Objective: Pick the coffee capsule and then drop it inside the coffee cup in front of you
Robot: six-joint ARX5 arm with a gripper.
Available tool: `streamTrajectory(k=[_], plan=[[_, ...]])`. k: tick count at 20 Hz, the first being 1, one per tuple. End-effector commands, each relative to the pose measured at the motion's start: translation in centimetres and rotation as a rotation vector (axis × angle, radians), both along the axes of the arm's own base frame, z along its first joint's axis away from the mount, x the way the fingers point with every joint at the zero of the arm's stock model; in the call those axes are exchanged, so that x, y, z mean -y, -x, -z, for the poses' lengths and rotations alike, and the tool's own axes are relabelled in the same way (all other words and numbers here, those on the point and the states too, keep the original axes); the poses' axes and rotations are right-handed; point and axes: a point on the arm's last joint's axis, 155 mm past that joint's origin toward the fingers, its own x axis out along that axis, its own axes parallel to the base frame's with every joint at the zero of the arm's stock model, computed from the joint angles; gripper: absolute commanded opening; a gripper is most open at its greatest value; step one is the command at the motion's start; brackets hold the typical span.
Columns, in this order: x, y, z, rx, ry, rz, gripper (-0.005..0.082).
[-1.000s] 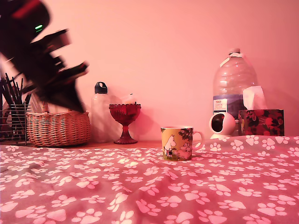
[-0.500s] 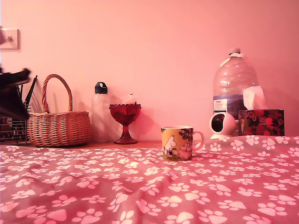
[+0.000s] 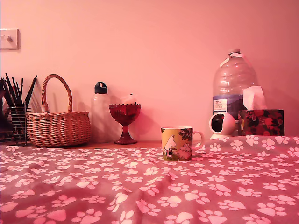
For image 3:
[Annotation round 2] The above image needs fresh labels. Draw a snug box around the small pale wrapped object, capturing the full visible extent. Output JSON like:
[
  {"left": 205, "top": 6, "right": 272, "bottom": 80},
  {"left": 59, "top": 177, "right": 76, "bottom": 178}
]
[{"left": 118, "top": 93, "right": 138, "bottom": 105}]

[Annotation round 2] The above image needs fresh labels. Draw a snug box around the red glass goblet bowl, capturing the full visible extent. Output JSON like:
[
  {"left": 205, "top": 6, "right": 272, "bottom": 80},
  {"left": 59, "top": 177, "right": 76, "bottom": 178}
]
[{"left": 108, "top": 104, "right": 142, "bottom": 145}]

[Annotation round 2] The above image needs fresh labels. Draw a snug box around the yellow cartoon mug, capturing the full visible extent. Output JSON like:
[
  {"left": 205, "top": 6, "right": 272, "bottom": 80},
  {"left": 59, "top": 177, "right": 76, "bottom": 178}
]
[{"left": 160, "top": 126, "right": 205, "bottom": 161}]

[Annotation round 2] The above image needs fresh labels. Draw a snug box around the clear bottle with black cap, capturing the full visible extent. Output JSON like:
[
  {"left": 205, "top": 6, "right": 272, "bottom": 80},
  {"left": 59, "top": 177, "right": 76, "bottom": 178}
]
[{"left": 91, "top": 82, "right": 114, "bottom": 143}]

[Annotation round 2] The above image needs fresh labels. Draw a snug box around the paw-print cloth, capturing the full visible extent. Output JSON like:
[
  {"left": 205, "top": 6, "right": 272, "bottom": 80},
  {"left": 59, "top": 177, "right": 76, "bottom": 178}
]
[{"left": 0, "top": 134, "right": 299, "bottom": 224}]

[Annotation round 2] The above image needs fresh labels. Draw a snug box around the large clear water bottle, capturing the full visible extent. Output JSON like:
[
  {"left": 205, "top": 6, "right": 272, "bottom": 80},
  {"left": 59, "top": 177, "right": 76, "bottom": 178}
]
[{"left": 212, "top": 48, "right": 258, "bottom": 121}]

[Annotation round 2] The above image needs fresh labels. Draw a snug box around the white tissue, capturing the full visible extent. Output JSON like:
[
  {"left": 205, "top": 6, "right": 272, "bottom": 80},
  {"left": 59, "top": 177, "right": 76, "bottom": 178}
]
[{"left": 242, "top": 85, "right": 268, "bottom": 110}]

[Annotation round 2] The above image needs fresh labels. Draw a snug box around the floral tissue box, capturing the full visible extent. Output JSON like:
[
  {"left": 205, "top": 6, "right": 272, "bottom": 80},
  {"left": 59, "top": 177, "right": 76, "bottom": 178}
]
[{"left": 238, "top": 109, "right": 285, "bottom": 137}]

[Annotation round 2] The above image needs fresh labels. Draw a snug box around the small white round camera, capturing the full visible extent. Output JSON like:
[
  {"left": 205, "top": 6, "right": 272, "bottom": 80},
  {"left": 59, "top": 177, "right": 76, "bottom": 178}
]
[{"left": 208, "top": 112, "right": 236, "bottom": 140}]

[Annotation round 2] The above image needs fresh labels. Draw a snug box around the wicker basket with handle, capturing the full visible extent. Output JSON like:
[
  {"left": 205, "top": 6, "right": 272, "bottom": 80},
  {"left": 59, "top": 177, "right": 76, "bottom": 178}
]
[{"left": 26, "top": 74, "right": 91, "bottom": 147}]

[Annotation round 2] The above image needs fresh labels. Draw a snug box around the black utensil handle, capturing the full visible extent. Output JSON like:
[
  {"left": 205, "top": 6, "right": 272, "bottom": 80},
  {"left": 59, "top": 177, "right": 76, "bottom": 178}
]
[
  {"left": 24, "top": 75, "right": 38, "bottom": 105},
  {"left": 19, "top": 78, "right": 24, "bottom": 105},
  {"left": 5, "top": 73, "right": 20, "bottom": 105}
]

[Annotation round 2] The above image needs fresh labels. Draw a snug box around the wire utensil rack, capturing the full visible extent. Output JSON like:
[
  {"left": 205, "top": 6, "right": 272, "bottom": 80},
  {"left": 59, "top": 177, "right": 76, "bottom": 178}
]
[{"left": 0, "top": 104, "right": 32, "bottom": 145}]

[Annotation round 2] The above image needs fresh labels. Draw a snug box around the wall switch plate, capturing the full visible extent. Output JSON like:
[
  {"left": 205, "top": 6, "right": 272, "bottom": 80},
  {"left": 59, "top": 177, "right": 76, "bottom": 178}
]
[{"left": 0, "top": 28, "right": 21, "bottom": 50}]

